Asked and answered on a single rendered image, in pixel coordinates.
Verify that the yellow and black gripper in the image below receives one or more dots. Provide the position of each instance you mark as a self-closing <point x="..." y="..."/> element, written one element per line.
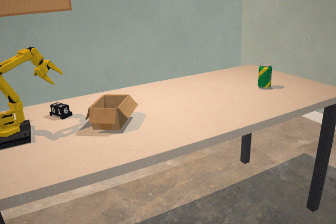
<point x="43" y="68"/>

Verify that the green drink can with yellow stripes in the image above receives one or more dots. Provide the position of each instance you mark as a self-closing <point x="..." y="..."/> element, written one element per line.
<point x="264" y="76"/>

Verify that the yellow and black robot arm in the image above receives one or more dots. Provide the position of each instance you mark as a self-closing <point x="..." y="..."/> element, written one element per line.
<point x="8" y="124"/>

